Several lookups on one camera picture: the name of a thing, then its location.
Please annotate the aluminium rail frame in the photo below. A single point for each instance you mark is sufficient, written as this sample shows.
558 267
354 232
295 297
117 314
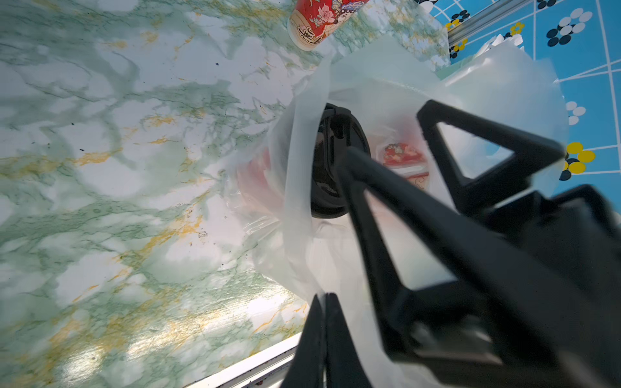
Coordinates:
267 368

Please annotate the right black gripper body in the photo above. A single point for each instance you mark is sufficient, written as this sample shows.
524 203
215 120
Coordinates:
573 236

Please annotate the red cup black lid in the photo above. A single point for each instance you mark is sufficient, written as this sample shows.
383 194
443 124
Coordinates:
313 21
335 160

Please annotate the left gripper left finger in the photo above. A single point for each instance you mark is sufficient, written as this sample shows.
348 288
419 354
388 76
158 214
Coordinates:
307 368

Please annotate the red cup white lid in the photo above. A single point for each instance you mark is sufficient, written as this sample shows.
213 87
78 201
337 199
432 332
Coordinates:
406 161

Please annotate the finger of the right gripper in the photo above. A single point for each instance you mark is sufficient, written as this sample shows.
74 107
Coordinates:
483 162
402 233

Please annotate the clear plastic carrier bag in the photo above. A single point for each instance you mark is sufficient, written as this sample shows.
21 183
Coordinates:
504 84
384 86

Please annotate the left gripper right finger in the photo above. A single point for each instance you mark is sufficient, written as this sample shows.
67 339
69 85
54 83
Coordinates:
343 366

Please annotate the right aluminium corner post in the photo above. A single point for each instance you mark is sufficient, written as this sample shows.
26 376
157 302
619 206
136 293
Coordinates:
489 15

